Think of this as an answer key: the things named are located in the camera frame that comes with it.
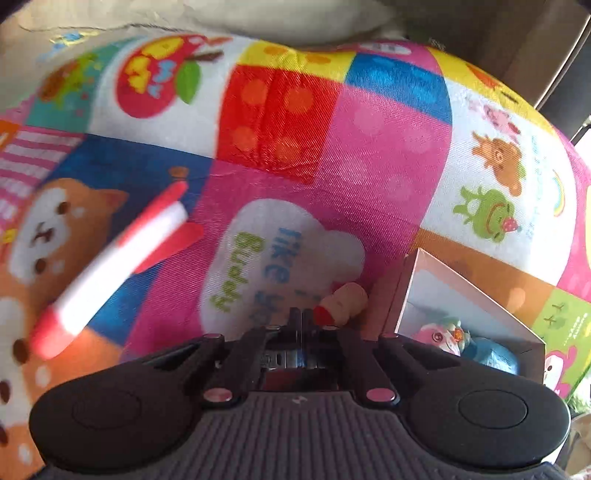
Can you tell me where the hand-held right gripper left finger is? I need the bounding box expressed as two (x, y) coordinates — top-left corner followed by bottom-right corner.
(139, 307), (302, 408)

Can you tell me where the blue white packet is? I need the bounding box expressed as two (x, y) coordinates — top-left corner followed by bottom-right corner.
(462, 335), (520, 377)

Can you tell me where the colourful cartoon printed mat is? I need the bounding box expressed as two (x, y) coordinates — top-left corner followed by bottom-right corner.
(0, 32), (591, 480)

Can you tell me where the red white marker pen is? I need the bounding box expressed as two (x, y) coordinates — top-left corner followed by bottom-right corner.
(28, 180), (204, 361)

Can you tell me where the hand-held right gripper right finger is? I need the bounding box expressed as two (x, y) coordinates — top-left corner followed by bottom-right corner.
(300, 307), (445, 408)

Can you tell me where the small beige red toy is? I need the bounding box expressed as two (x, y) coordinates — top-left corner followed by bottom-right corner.
(313, 283), (369, 326)

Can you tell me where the white pink cardboard box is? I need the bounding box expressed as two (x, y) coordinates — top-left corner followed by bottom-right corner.
(394, 248), (546, 386)

